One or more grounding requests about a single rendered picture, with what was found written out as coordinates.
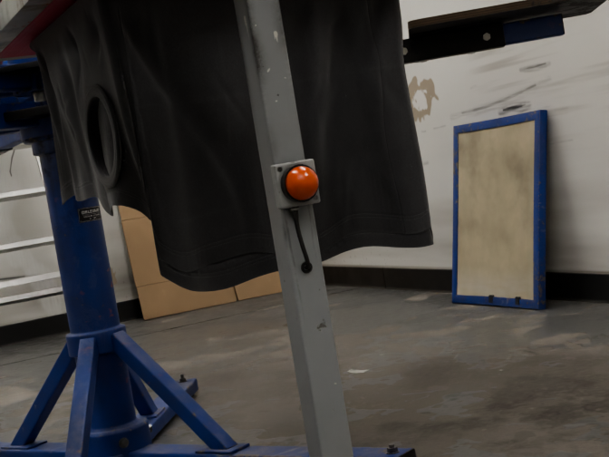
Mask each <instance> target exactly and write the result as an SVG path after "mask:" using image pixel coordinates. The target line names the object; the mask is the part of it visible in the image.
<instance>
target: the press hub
mask: <svg viewBox="0 0 609 457"><path fill-rule="evenodd" d="M7 62H8V64H11V63H18V64H14V65H9V66H5V67H1V68H0V74H17V73H30V76H31V82H32V87H31V88H28V89H24V90H21V91H18V92H13V94H14V97H34V101H35V102H36V103H35V107H31V108H26V109H21V110H16V111H11V112H4V117H5V122H12V121H24V120H36V119H38V122H39V125H38V126H35V127H31V128H27V129H23V130H20V134H21V140H22V143H23V144H25V145H32V151H33V155H34V156H37V157H39V158H40V163H41V168H42V174H43V183H44V188H45V194H46V198H47V204H48V209H49V214H50V220H51V225H52V230H53V240H54V245H55V250H56V256H57V260H58V266H59V271H60V276H61V281H62V287H63V296H64V302H65V306H66V312H67V317H68V322H69V327H70V334H68V335H66V342H67V347H68V352H69V356H70V357H74V358H75V363H76V364H77V357H78V350H79V343H80V339H85V338H91V337H95V338H96V341H97V346H98V351H99V360H98V368H97V376H96V385H95V393H94V401H93V409H92V425H91V433H90V441H89V450H88V457H111V456H115V455H120V454H122V455H123V457H129V455H128V454H129V452H133V451H136V450H138V449H140V448H143V447H145V446H147V445H149V444H150V443H151V444H152V440H151V435H150V433H152V426H151V424H149V420H148V419H147V418H145V417H143V416H136V413H135V407H134V402H133V396H132V391H131V381H130V376H129V371H128V366H127V365H126V364H125V363H124V362H123V361H122V360H121V359H120V358H119V357H118V356H117V355H116V354H115V353H114V350H113V345H112V340H111V335H112V334H113V333H116V332H119V331H121V330H123V331H124V332H125V333H126V334H127V331H126V326H125V325H124V324H120V319H119V314H118V308H117V303H116V297H115V293H114V287H113V282H112V276H111V267H110V261H109V256H108V251H107V246H106V240H105V235H104V230H103V225H102V214H101V210H100V204H99V199H98V198H96V197H91V198H88V199H86V200H83V201H77V200H76V198H75V195H74V196H72V197H71V198H69V199H68V200H67V201H66V202H65V203H64V204H62V197H61V191H60V181H59V175H58V168H57V161H56V155H55V148H54V141H53V129H52V123H51V115H50V110H49V107H48V103H47V100H46V97H45V92H44V84H43V79H42V75H41V70H40V66H39V63H38V60H37V57H34V58H25V59H17V60H9V61H7Z"/></svg>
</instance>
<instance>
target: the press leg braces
mask: <svg viewBox="0 0 609 457"><path fill-rule="evenodd" d="M111 340H112V345H113V350H114V353H115V354H116V355H117V356H118V357H119V358H120V359H121V360H122V361H123V362H124V363H125V364H126V365H127V366H128V371H129V376H130V386H131V391H132V396H133V402H134V406H135V407H136V409H137V411H138V412H139V413H138V414H137V415H136V416H143V417H145V418H147V419H151V418H157V417H158V416H159V415H160V414H161V413H162V412H163V411H164V410H165V407H160V408H157V406H156V404H155V403H154V402H153V400H152V398H151V396H150V394H149V392H148V390H147V389H146V387H145V385H144V383H143V382H142V381H141V379H142V380H143V381H144V382H145V383H146V384H147V385H148V386H149V387H150V388H151V389H152V390H153V391H154V392H155V393H156V394H157V395H158V396H159V397H160V398H161V399H162V400H163V401H164V402H165V403H166V404H167V405H168V406H169V407H170V408H171V409H172V410H173V411H174V412H175V413H176V414H177V415H178V416H179V418H180V419H181V420H182V421H183V422H184V423H185V424H186V425H187V426H188V427H189V428H190V429H191V430H192V431H193V432H194V433H195V434H196V435H197V436H198V437H199V438H200V439H201V440H202V441H203V442H204V443H205V444H206V445H207V446H205V447H203V448H201V449H199V450H196V451H195V453H214V454H232V453H234V452H237V451H239V450H241V449H244V448H246V447H247V446H249V445H250V444H249V443H243V442H235V441H234V440H233V439H232V438H231V437H230V436H229V434H228V433H227V432H226V431H225V430H224V429H223V428H222V427H221V426H220V425H219V424H218V423H217V422H216V421H215V420H214V419H213V418H212V417H211V416H210V415H209V414H208V413H207V412H206V411H205V410H204V409H203V408H202V407H201V406H200V405H199V404H198V403H197V402H196V401H195V400H194V399H193V398H192V397H191V396H190V395H189V394H188V393H187V392H186V391H185V390H184V389H183V388H182V387H181V386H180V385H179V384H178V383H177V382H176V381H175V380H174V379H173V378H172V377H171V376H170V375H169V374H168V373H167V372H166V371H165V370H164V369H163V368H162V367H161V366H160V365H158V364H157V363H156V362H155V361H154V360H153V359H152V358H151V357H150V356H149V355H148V354H147V353H146V352H145V351H144V350H143V349H142V348H141V347H140V346H139V345H138V344H137V343H136V342H135V341H134V340H133V339H132V338H131V337H129V336H128V335H127V334H126V333H125V332H124V331H123V330H121V331H119V332H116V333H113V334H112V335H111ZM98 360H99V351H98V346H97V341H96V338H95V337H91V338H85V339H80V343H79V350H78V357H77V364H76V363H75V358H74V357H70V356H69V352H68V347H67V342H66V344H65V346H64V348H63V350H62V352H61V353H60V355H59V357H58V358H57V360H56V362H55V364H54V366H53V368H52V370H51V372H50V373H49V375H48V376H47V378H46V380H45V382H44V384H43V386H42V388H41V390H40V392H39V394H38V395H37V396H36V398H35V400H34V403H33V404H32V406H31V408H30V410H29V412H28V414H27V415H26V416H25V418H24V421H23V423H22V424H21V426H20V428H19V430H18V432H17V433H16V435H15V437H14V439H13V441H12V442H11V443H10V444H7V445H5V446H3V447H1V449H6V450H29V449H32V448H34V447H36V446H38V445H41V444H44V443H46V442H47V440H35V439H36V437H37V436H38V434H39V432H40V431H41V429H42V428H43V426H44V423H45V422H46V420H47V418H48V416H49V414H50V413H51V411H52V409H53V408H54V406H55V404H56V402H57V400H58V399H59V397H60V395H61V393H62V392H63V389H64V387H65V386H66V385H67V383H68V381H69V379H70V378H71V376H72V374H73V371H74V370H75V368H76V372H75V379H74V387H73V394H72V408H71V414H70V421H69V429H68V436H67V443H66V451H65V457H88V450H89V441H90V433H91V425H92V409H93V401H94V393H95V385H96V376H97V368H98Z"/></svg>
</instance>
